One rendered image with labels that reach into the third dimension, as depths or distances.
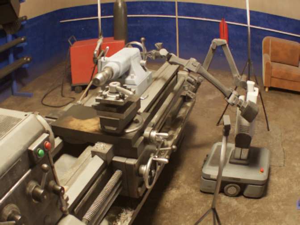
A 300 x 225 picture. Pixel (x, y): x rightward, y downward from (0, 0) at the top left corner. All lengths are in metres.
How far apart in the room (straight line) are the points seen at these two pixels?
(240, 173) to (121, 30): 2.98
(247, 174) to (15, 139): 1.99
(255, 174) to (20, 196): 2.02
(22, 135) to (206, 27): 4.92
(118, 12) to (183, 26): 1.57
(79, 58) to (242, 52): 2.91
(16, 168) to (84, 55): 3.84
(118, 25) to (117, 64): 2.45
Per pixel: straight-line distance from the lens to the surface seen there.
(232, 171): 2.61
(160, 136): 1.79
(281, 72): 5.03
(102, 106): 1.74
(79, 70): 4.84
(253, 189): 2.66
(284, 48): 5.30
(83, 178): 1.61
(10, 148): 1.04
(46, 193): 1.11
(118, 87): 1.70
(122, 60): 2.30
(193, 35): 5.77
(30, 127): 1.14
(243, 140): 2.56
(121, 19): 4.68
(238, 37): 5.67
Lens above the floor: 1.80
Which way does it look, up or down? 26 degrees down
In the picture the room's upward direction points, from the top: 2 degrees counter-clockwise
